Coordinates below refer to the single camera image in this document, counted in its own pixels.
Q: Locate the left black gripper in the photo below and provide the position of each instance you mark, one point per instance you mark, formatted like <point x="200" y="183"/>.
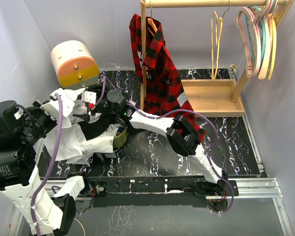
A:
<point x="36" y="108"/>

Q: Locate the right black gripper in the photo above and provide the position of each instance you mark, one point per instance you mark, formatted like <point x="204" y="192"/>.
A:
<point x="92" y="112"/>

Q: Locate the white button-up shirt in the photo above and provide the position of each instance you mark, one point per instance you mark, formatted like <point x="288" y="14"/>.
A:
<point x="73" y="147"/>

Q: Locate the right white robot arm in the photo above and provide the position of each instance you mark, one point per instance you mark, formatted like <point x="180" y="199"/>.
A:
<point x="184" y="139"/>

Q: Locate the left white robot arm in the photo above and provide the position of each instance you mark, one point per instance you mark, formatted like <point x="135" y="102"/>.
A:
<point x="20" y="129"/>

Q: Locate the red black plaid shirt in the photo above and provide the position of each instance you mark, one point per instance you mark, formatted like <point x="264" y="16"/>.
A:
<point x="165" y="91"/>

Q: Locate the orange wooden hanger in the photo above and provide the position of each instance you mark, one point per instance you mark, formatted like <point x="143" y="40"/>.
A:
<point x="150" y="21"/>

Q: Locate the thin natural wooden hanger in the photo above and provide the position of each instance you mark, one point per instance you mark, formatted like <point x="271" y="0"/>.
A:
<point x="216" y="26"/>

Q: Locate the natural wide wooden hanger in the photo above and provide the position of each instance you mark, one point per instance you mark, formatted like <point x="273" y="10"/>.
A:
<point x="261" y="23"/>

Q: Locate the teal wooden hanger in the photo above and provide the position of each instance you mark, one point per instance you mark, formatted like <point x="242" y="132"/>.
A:
<point x="253" y="38"/>

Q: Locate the yellow wooden hanger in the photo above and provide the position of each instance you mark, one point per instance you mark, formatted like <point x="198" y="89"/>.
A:
<point x="275" y="20"/>

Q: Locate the black garment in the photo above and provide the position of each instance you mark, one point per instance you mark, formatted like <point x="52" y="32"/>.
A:
<point x="95" y="127"/>

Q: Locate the olive green laundry basket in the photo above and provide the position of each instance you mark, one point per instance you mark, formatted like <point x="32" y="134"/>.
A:
<point x="120" y="137"/>

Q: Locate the cream cylinder with coloured lid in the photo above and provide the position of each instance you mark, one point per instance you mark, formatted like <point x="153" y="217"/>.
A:
<point x="74" y="65"/>

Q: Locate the wooden clothes rack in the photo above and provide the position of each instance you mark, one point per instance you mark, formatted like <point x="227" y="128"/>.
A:
<point x="219" y="98"/>

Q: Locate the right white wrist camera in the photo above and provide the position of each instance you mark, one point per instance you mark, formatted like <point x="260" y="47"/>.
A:
<point x="89" y="98"/>

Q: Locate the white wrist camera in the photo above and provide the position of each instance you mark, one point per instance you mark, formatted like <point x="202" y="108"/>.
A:
<point x="59" y="107"/>
<point x="89" y="98"/>

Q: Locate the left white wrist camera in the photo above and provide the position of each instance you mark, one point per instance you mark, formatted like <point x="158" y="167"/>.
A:
<point x="59" y="107"/>

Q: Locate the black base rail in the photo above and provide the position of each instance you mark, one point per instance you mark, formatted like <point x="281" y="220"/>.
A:
<point x="158" y="191"/>

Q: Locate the aluminium table frame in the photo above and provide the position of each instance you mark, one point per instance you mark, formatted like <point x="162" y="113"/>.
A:
<point x="149" y="155"/>

